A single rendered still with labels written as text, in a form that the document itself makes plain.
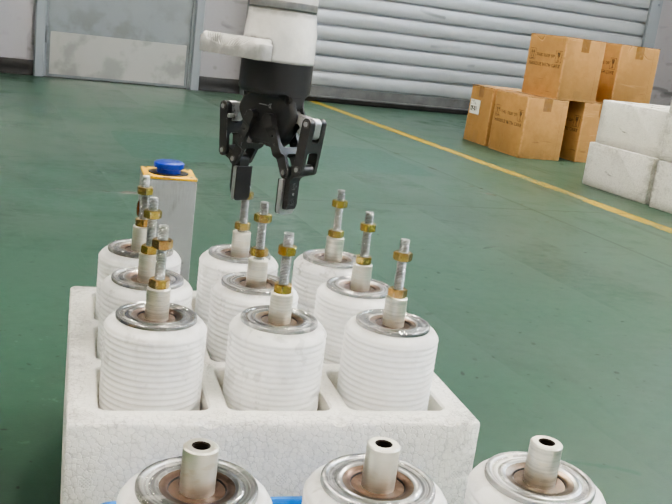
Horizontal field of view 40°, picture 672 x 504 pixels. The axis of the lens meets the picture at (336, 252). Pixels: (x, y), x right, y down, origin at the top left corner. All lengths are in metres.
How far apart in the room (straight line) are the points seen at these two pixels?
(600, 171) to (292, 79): 3.07
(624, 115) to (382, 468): 3.36
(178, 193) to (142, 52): 4.69
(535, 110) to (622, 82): 0.53
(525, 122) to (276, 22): 3.68
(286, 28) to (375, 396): 0.37
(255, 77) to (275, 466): 0.38
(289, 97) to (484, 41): 5.78
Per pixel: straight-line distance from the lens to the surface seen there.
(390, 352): 0.89
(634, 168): 3.79
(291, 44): 0.93
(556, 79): 4.65
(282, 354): 0.85
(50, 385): 1.35
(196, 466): 0.57
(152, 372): 0.84
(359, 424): 0.87
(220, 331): 0.98
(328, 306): 1.00
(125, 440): 0.84
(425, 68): 6.49
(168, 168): 1.23
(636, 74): 4.94
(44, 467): 1.14
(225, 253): 1.12
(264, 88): 0.93
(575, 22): 7.11
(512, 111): 4.65
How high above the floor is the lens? 0.54
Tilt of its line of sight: 14 degrees down
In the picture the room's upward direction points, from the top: 7 degrees clockwise
